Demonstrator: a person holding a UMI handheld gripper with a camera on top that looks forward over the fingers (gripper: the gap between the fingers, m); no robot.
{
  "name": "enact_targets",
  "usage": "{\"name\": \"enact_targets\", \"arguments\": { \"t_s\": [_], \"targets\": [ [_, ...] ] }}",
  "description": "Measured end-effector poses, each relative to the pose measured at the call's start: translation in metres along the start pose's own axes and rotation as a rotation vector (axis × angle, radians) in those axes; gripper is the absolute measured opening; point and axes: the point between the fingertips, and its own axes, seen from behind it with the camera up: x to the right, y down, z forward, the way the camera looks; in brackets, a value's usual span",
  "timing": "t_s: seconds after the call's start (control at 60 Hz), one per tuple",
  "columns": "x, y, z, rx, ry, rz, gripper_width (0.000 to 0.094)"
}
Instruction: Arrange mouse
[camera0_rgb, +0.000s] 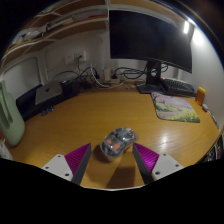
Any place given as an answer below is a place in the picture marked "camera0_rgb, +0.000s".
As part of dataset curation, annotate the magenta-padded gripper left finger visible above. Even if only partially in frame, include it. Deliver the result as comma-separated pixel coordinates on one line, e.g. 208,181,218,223
41,143,93,186

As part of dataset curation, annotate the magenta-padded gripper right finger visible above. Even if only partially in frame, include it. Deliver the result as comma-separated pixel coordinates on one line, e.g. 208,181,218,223
132,142,185,185

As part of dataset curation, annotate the transparent computer mouse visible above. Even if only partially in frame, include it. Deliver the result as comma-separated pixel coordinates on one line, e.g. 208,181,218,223
99,126,140,158

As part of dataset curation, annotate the landscape print mouse pad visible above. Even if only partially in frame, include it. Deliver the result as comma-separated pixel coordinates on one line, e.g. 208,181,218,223
150,91,201,124

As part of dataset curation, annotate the silver mini computer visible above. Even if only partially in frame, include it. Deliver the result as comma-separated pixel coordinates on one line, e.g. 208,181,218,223
34,81,64,106

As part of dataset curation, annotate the sage green plastic container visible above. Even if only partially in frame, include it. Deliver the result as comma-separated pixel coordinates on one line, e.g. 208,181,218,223
0,79,26,148

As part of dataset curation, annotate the black box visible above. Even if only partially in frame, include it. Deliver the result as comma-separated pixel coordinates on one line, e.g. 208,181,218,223
15,79,81,122

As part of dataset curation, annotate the black keyboard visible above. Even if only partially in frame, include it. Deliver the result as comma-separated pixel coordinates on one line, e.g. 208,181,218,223
160,77,198,98

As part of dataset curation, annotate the orange container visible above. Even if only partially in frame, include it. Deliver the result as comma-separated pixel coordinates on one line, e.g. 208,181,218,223
195,86,207,106

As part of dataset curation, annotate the white charger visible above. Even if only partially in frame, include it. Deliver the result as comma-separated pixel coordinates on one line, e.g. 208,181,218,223
103,68,113,82

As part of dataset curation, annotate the black computer monitor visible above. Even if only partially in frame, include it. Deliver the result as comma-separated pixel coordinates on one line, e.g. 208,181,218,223
108,9,194,95

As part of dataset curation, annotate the white light bar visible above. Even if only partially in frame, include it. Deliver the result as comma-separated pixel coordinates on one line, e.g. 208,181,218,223
182,20,190,35

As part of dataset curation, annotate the white cable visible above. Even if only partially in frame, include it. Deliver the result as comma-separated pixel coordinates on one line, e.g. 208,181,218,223
89,68,128,89

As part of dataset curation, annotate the black cable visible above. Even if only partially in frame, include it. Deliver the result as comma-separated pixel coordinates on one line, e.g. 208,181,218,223
51,57,101,84

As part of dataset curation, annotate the white wall socket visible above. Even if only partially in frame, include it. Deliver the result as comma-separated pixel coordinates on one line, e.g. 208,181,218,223
64,50,88,66

